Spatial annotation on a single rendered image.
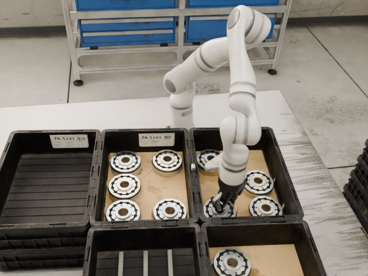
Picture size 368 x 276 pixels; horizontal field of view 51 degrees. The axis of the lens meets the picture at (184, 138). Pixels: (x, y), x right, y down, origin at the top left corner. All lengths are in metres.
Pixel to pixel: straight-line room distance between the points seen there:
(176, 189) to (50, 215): 0.40
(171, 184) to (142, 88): 1.95
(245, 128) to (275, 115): 0.89
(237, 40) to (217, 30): 2.10
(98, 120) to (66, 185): 0.51
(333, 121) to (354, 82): 0.65
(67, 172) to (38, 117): 0.52
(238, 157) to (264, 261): 0.32
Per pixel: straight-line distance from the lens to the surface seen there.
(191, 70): 1.32
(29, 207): 1.30
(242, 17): 1.10
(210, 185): 1.31
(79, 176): 1.35
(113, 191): 1.25
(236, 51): 1.06
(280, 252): 1.20
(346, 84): 3.62
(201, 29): 3.13
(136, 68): 3.20
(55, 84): 3.32
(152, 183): 1.30
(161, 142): 1.37
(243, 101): 1.00
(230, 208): 1.22
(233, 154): 1.02
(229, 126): 0.97
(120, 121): 1.75
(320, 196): 1.55
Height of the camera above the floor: 1.81
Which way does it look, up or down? 42 degrees down
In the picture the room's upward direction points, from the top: 3 degrees clockwise
